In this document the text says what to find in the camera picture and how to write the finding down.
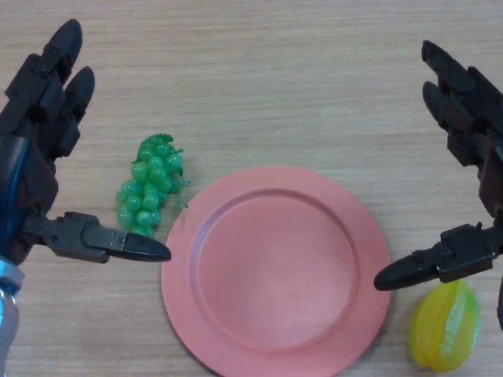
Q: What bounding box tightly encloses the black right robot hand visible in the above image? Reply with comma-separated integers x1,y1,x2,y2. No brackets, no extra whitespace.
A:
373,38,503,291

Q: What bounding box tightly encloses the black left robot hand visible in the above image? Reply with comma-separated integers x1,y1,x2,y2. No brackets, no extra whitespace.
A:
0,18,172,265

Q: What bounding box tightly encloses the yellow starfruit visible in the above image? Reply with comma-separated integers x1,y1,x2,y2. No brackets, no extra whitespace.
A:
408,279,482,373

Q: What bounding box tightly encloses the pink round plate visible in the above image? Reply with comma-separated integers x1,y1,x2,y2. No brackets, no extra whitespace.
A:
160,165,392,377

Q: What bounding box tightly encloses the green grape bunch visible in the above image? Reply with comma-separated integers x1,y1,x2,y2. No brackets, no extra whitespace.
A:
115,133,193,239

